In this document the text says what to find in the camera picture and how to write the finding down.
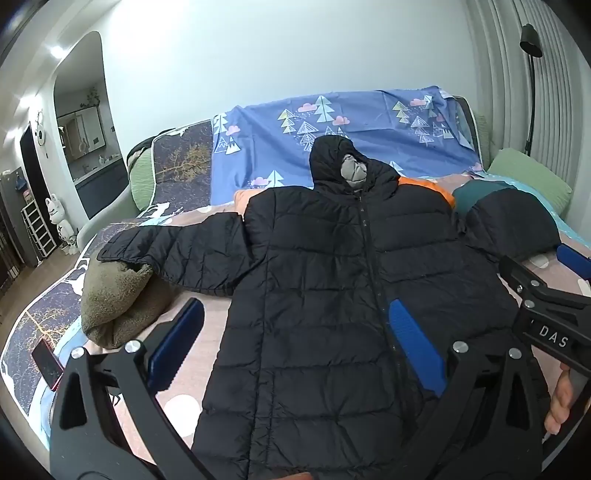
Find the dark gold-tree printed blanket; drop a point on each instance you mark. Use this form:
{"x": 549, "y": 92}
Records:
{"x": 180, "y": 157}

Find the white shelf rack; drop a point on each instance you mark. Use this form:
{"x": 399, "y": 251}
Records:
{"x": 39, "y": 230}

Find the blue tree-print sheet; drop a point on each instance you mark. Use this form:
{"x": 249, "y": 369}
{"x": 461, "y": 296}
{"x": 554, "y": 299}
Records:
{"x": 369, "y": 134}

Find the olive fleece garment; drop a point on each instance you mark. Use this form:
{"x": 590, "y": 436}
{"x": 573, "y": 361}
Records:
{"x": 120, "y": 300}

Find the white curtain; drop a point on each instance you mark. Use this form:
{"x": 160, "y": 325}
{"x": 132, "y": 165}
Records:
{"x": 563, "y": 115}

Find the black floor lamp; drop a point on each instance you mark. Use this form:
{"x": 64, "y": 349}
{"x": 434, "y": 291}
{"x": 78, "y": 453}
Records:
{"x": 531, "y": 41}

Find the grey bed frame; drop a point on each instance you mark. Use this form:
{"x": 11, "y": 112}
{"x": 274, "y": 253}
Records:
{"x": 101, "y": 217}

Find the red-edged phone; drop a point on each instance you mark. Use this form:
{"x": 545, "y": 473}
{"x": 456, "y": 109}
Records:
{"x": 46, "y": 364}

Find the grey refrigerator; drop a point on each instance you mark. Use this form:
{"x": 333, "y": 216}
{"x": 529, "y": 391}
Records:
{"x": 16, "y": 217}

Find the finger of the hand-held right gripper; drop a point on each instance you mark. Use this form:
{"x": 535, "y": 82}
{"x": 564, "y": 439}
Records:
{"x": 575, "y": 258}
{"x": 519, "y": 274}

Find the green pillow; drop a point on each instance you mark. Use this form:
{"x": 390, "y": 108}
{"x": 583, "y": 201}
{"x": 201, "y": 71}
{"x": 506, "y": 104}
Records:
{"x": 531, "y": 177}

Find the white bear wall clock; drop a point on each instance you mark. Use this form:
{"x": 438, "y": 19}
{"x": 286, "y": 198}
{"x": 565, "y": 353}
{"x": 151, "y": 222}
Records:
{"x": 40, "y": 134}

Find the black hooded puffer jacket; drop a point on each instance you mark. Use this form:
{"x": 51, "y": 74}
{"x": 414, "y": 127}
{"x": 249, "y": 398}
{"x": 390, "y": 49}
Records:
{"x": 323, "y": 300}

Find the orange puffer garment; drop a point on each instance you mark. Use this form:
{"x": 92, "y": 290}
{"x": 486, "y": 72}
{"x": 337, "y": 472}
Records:
{"x": 429, "y": 189}

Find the person's right hand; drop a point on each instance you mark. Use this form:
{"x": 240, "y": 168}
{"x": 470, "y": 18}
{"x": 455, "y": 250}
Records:
{"x": 559, "y": 397}

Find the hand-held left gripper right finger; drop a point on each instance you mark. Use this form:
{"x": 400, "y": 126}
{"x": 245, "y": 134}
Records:
{"x": 413, "y": 341}

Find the teal garment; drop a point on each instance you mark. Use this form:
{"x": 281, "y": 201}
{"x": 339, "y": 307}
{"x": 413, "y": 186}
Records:
{"x": 471, "y": 196}

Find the salmon quilted garment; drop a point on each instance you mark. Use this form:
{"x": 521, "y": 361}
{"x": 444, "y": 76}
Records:
{"x": 241, "y": 201}

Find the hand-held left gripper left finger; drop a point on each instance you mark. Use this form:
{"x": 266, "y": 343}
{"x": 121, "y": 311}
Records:
{"x": 178, "y": 341}

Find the white cat figurine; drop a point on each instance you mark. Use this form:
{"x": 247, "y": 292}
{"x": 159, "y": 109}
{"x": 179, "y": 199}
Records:
{"x": 57, "y": 217}

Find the dark kitchen counter cabinet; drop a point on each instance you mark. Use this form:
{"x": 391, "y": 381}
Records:
{"x": 99, "y": 189}

